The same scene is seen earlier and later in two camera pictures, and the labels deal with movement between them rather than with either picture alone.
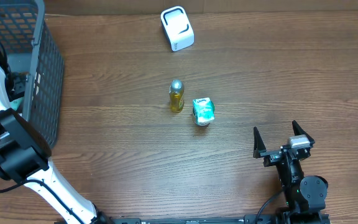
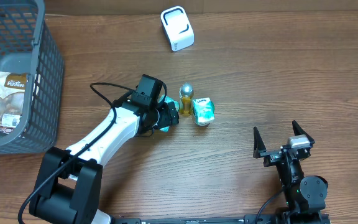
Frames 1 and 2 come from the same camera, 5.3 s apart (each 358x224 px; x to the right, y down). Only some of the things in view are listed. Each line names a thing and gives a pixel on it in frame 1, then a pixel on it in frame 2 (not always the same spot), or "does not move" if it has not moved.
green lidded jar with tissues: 203,111 does not move
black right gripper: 279,154 does not move
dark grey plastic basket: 34,56 does not move
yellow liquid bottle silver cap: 176,91 → 186,92
